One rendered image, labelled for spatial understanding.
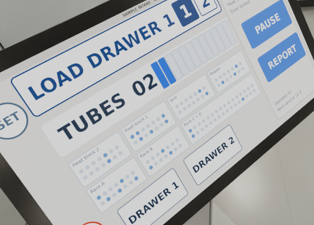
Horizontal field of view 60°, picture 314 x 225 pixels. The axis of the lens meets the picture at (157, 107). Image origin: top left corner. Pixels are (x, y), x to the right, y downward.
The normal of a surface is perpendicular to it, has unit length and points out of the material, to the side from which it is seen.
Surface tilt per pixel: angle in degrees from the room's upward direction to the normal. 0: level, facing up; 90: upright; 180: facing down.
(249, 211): 0
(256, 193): 0
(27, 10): 90
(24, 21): 90
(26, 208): 50
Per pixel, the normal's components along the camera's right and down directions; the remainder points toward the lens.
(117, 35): 0.37, 0.00
